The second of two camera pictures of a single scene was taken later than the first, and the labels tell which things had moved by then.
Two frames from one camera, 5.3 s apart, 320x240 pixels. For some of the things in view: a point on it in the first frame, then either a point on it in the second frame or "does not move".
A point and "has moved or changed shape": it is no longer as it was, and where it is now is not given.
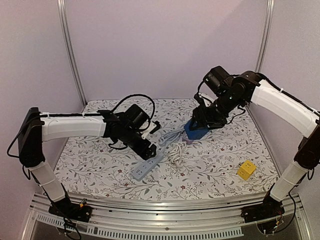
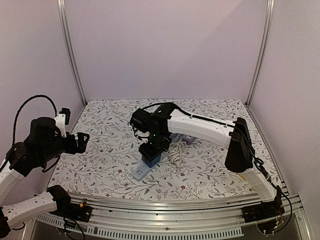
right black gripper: [203, 117] -> [150, 152]
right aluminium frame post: [265, 35] does not move
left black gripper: [146, 155] -> [74, 149]
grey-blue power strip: [149, 164] does not move
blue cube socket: [194, 134] has moved or changed shape
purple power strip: [188, 141] does not move
